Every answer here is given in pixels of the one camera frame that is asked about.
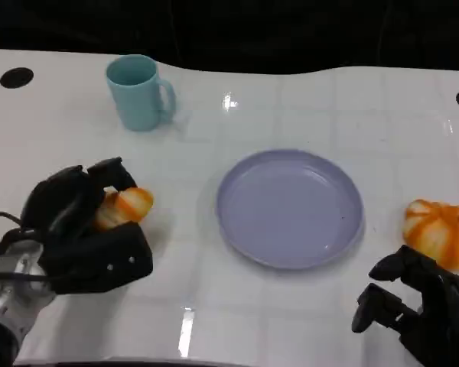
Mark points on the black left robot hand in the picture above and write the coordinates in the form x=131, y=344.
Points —
x=65, y=199

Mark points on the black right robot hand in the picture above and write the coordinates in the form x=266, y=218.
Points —
x=447, y=317

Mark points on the orange and white bread roll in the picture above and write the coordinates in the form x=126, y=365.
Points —
x=436, y=233
x=135, y=202

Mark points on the pale green mug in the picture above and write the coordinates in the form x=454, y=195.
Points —
x=135, y=99

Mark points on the lilac plate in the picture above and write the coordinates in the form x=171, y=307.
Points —
x=287, y=210

